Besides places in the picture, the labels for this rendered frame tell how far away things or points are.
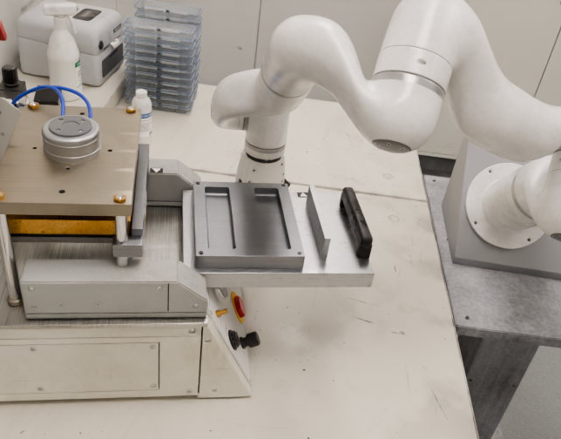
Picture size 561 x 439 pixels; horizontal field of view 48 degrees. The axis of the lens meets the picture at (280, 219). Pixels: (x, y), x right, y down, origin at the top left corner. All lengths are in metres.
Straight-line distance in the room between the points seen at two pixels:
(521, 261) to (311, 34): 0.80
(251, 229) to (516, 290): 0.66
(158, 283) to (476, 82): 0.52
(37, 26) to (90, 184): 1.04
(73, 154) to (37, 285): 0.18
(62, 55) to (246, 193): 0.82
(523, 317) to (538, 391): 0.99
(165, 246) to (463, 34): 0.56
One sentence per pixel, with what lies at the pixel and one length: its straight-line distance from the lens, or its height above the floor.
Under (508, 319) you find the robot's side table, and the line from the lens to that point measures 1.36.
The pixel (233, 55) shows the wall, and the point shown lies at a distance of 3.44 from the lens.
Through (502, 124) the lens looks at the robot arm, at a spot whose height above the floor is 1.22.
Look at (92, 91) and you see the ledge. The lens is 1.86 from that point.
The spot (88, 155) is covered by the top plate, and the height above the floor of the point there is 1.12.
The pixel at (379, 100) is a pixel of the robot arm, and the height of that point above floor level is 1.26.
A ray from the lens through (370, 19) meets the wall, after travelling 3.35.
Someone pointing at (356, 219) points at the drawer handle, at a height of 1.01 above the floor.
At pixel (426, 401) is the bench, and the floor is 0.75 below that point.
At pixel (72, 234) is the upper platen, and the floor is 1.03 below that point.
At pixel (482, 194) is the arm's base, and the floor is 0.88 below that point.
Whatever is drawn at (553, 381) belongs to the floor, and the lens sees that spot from 2.41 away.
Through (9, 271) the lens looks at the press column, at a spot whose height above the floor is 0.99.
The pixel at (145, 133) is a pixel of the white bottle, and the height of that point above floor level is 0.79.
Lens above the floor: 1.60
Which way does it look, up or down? 36 degrees down
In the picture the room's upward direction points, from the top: 8 degrees clockwise
